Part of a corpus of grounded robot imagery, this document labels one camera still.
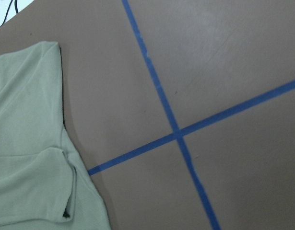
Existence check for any sage green long-sleeve shirt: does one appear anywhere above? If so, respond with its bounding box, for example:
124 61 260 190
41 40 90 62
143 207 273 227
0 41 111 230

